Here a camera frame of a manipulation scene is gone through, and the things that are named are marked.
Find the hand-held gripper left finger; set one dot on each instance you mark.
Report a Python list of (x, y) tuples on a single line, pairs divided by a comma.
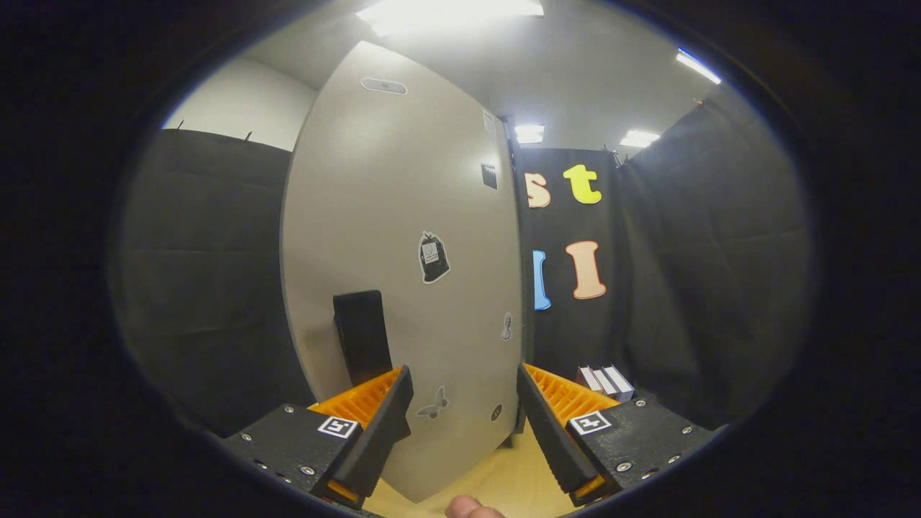
[(378, 432)]

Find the dark grey cabinet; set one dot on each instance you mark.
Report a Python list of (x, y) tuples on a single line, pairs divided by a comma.
[(519, 421)]

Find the grey cabinet door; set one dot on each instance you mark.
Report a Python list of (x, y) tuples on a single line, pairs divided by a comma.
[(388, 180)]

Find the pink cover book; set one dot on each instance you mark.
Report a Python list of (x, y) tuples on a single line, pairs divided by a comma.
[(586, 378)]

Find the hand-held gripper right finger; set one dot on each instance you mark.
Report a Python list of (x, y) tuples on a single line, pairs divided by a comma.
[(550, 432)]

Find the large ceiling light panel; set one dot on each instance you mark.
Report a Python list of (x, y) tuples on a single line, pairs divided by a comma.
[(450, 14)]

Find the blue cover book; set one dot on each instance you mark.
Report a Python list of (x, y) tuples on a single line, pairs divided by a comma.
[(620, 381)]

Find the black backdrop cloth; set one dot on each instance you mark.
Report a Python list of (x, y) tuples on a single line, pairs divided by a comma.
[(209, 288)]

